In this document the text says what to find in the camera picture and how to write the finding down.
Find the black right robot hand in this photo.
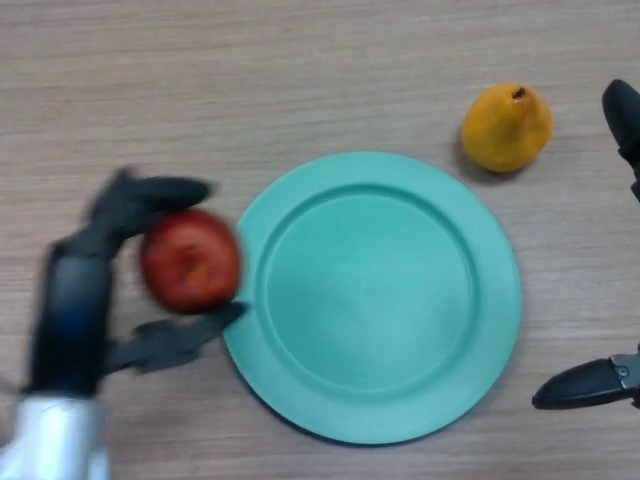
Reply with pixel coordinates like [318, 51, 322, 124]
[531, 78, 640, 411]

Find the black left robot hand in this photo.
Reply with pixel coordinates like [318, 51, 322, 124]
[22, 169, 249, 399]

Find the red apple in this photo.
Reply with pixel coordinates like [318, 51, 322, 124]
[139, 208, 242, 315]

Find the green round plate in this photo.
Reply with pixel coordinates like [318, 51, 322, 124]
[223, 151, 524, 446]

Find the yellow pear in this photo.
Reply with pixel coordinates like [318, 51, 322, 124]
[461, 83, 555, 174]

